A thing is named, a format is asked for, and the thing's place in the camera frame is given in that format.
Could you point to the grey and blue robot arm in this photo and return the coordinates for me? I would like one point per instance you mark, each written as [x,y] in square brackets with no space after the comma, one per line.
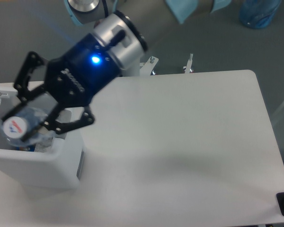
[124,35]

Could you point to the white trash can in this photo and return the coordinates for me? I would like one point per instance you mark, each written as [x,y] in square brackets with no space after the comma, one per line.
[45,160]

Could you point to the blue snack wrapper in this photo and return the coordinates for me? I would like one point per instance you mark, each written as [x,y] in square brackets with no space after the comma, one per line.
[28,149]

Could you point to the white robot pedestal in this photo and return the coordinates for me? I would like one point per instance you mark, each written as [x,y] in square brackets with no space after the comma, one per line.
[135,68]

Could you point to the clear plastic water bottle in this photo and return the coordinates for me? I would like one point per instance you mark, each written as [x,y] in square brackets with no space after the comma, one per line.
[15,127]

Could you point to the white pedestal base frame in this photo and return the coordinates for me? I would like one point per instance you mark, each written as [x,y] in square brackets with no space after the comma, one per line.
[147,68]

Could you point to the clear plastic bag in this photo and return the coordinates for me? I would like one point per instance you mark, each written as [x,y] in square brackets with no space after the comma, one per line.
[44,142]

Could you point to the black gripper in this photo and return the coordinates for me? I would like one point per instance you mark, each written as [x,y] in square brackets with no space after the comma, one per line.
[72,80]

